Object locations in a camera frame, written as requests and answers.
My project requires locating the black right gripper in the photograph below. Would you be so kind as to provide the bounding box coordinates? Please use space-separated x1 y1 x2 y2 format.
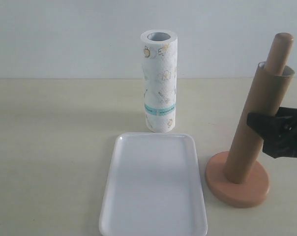
247 107 297 159

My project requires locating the brown cardboard tube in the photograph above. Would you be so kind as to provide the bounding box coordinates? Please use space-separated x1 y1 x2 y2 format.
224 62 295 183

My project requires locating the printed white paper towel roll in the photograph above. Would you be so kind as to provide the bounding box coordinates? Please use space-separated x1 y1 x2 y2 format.
141 29 178 133

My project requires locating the wooden paper towel holder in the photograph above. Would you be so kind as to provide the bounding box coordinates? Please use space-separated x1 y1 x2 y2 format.
205 32 294 208

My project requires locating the white rectangular plastic tray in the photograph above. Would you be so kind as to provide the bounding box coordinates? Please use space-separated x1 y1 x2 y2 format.
99 132 208 236

